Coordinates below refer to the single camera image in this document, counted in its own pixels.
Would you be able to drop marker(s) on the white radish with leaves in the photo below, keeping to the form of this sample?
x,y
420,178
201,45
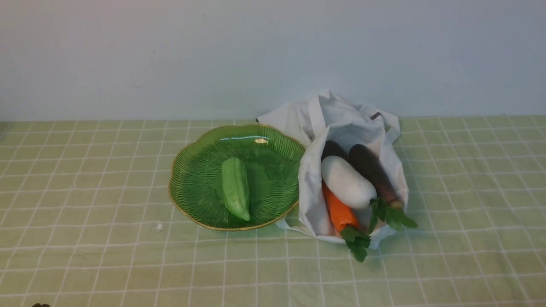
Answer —
x,y
351,188

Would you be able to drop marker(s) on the green glass plate gold rim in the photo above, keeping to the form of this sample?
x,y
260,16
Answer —
x,y
272,161

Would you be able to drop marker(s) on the green checkered tablecloth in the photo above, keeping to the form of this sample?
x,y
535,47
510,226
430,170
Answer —
x,y
80,200

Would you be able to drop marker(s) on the white cloth bag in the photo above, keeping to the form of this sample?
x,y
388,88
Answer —
x,y
330,117

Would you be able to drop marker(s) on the dark purple eggplant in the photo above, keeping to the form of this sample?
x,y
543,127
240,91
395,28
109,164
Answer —
x,y
368,165

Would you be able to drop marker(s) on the orange carrot with leaves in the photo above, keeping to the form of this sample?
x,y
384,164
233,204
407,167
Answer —
x,y
346,224

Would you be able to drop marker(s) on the light green gourd vegetable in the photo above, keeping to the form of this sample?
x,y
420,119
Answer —
x,y
235,191

